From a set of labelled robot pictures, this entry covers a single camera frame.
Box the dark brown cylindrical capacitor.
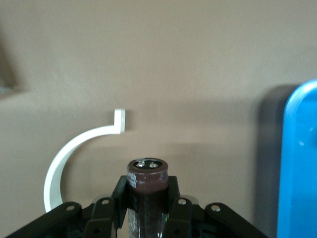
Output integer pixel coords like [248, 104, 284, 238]
[126, 156, 170, 238]

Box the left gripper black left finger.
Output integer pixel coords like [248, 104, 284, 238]
[4, 175, 130, 238]

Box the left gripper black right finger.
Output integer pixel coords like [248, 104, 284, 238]
[162, 176, 268, 238]

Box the blue plastic tray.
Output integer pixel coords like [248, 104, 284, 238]
[276, 79, 317, 238]

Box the white curved plastic bracket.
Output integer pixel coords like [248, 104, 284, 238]
[44, 109, 126, 214]

